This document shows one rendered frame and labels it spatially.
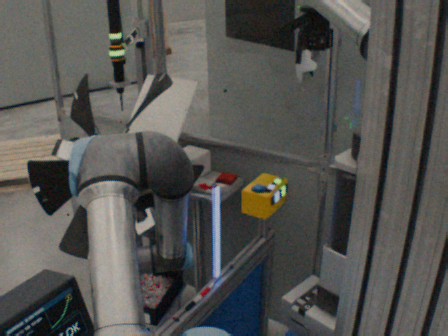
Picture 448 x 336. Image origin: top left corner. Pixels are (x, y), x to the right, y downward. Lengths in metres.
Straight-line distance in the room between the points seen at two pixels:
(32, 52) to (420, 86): 6.51
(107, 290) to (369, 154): 0.46
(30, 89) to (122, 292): 6.26
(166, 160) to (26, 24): 6.00
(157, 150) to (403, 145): 0.49
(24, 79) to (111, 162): 6.06
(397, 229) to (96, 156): 0.54
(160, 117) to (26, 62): 5.14
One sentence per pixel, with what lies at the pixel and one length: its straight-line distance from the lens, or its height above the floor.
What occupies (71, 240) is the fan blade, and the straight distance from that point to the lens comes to 1.56.
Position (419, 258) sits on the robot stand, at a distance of 0.58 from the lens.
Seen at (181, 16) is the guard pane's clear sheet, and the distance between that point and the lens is 2.16.
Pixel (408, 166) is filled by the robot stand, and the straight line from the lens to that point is 0.54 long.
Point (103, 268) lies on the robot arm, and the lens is 0.79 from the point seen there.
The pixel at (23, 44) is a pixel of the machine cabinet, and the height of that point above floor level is 0.90.
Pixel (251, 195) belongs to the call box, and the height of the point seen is 1.06.
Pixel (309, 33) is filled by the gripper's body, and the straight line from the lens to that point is 1.32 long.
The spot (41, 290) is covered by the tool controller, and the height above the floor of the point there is 1.25.
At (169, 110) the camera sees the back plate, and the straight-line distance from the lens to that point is 1.82.
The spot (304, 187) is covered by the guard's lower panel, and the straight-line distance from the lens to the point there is 2.06.
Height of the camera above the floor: 1.81
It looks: 22 degrees down
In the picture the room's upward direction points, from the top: 4 degrees counter-clockwise
